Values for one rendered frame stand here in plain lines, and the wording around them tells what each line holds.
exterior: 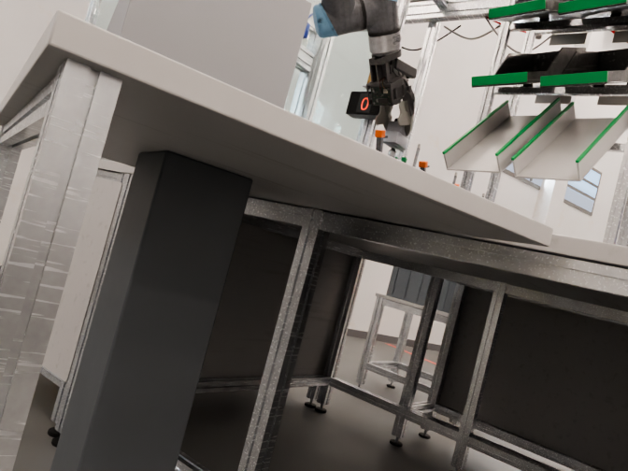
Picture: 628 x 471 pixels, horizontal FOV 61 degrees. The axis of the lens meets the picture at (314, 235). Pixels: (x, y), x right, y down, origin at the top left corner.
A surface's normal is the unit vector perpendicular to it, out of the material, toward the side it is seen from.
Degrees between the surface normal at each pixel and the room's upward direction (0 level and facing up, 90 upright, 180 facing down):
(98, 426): 90
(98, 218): 90
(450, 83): 90
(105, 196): 90
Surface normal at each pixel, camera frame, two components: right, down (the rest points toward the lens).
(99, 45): 0.55, 0.11
